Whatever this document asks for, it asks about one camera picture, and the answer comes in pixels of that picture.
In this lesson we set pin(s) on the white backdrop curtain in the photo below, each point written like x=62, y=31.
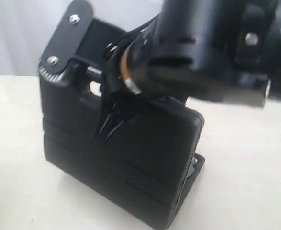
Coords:
x=27, y=25

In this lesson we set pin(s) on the black plastic tool case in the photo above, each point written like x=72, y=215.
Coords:
x=146, y=167

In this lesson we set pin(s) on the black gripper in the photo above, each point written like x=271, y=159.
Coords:
x=135, y=69

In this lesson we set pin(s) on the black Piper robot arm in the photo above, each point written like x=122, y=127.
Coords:
x=224, y=51

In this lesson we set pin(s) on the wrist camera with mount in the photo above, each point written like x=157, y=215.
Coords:
x=77, y=46

